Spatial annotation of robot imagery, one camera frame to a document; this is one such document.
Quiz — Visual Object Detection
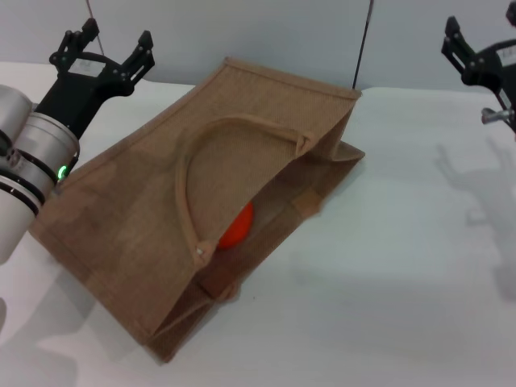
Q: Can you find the orange fruit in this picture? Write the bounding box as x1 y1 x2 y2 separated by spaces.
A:
217 201 256 250

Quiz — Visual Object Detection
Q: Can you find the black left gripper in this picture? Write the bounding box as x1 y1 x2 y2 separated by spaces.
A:
34 19 156 140

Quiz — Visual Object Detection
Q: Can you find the right arm cable plug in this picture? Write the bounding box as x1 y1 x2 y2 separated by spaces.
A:
481 106 516 123

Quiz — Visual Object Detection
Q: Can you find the brown jute handbag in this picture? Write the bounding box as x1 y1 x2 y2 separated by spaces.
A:
30 56 366 366

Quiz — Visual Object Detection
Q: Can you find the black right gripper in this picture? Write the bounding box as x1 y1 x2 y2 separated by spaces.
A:
441 0 516 108

